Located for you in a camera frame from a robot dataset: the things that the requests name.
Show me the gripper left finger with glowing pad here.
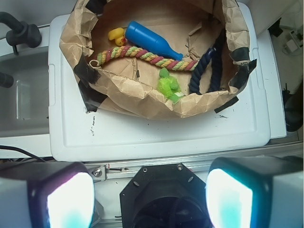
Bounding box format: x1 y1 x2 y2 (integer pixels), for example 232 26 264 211
0 162 95 228

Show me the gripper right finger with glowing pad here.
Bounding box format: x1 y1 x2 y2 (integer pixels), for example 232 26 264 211
206 156 304 228

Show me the green plush animal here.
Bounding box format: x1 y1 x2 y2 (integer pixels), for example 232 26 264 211
157 68 185 104

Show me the white plastic bin lid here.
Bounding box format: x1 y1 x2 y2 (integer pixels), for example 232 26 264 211
48 0 271 162

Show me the clear plastic bin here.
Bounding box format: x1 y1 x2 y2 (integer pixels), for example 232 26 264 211
0 47 49 137

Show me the black object at right edge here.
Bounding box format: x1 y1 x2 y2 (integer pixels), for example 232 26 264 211
282 81 304 132

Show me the brown paper bag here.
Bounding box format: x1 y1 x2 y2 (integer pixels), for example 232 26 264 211
60 0 257 119

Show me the yellow rubber duck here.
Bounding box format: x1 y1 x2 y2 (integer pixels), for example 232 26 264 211
108 28 126 47

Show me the blue plastic bottle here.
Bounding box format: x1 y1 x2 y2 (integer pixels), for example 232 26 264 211
125 21 183 61

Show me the aluminium rail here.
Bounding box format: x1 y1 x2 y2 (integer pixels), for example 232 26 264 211
84 141 304 182

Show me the black octagonal mount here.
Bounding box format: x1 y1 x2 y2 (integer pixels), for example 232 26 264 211
120 163 213 228

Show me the black cable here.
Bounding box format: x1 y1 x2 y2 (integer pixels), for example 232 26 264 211
0 145 47 162

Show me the multicolour braided rope toy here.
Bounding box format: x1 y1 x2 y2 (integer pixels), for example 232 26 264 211
90 46 198 72

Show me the navy blue rope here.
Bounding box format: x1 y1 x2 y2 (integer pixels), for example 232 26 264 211
189 29 226 95

